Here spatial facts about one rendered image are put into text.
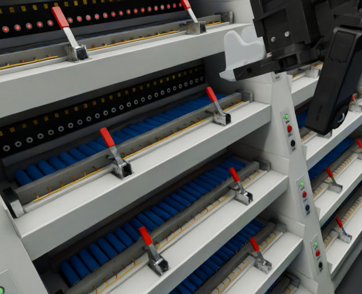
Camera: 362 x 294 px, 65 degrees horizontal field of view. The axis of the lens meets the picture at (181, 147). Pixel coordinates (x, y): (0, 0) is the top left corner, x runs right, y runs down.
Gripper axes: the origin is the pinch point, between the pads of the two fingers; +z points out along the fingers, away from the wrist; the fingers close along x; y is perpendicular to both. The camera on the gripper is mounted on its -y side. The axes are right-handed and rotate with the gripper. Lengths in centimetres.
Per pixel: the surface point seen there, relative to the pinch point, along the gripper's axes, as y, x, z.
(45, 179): -6.0, 23.5, 23.0
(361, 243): -83, -72, 23
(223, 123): -9.9, -13.3, 17.4
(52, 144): -1.6, 18.1, 33.4
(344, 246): -71, -54, 20
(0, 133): 3.6, 25.7, 31.8
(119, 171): -9.1, 13.4, 17.6
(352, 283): -85, -53, 19
